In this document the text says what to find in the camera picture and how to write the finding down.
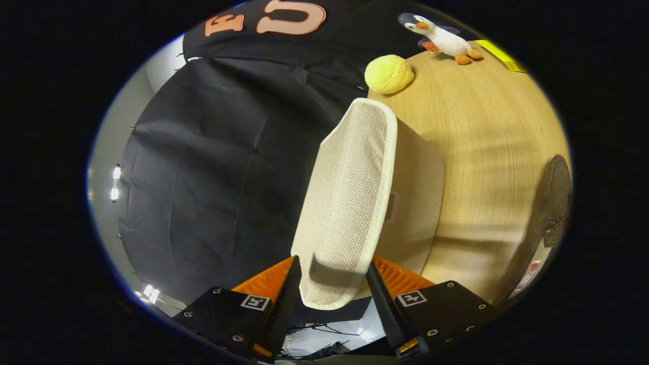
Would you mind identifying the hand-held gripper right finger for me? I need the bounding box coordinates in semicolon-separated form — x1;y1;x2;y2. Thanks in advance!
366;257;502;360

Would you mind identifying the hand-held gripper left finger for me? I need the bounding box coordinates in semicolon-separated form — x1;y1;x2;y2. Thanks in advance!
172;255;303;363

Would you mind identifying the beige woven storage box lid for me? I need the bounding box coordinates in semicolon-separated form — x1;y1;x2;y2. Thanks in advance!
291;98;399;310

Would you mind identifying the brown fuzzy shoe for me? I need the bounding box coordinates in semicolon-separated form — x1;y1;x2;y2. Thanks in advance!
507;155;573;305

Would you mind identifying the yellow plush bun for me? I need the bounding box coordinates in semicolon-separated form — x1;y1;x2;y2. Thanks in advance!
364;54;415;95

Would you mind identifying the penguin plush toy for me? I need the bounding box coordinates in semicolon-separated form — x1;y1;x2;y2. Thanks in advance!
398;12;483;66

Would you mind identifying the yellow book with red circle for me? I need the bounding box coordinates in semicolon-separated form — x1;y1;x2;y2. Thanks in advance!
475;39;526;73

